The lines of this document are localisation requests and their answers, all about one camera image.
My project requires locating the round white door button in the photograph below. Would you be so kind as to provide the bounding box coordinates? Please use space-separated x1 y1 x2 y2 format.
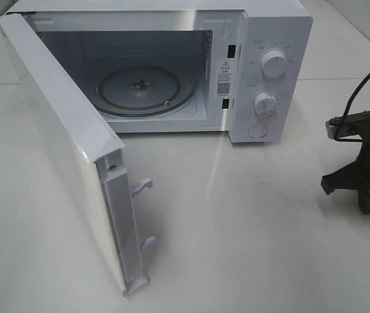
247 123 268 138

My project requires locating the white microwave door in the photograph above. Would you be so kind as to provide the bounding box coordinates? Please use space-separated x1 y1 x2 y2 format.
0 14 154 294

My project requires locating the lower white timer knob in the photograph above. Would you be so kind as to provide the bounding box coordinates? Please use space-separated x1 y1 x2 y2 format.
254 92 278 115

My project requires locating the upper white power knob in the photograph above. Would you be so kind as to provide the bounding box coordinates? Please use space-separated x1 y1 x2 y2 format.
260 48 288 78

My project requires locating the white microwave oven body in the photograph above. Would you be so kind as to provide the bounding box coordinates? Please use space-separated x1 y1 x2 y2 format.
0 1 313 143

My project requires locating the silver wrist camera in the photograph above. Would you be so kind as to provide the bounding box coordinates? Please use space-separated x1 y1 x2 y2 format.
325 117 339 140

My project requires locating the black camera cable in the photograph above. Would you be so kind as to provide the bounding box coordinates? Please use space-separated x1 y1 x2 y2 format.
333 53 370 144

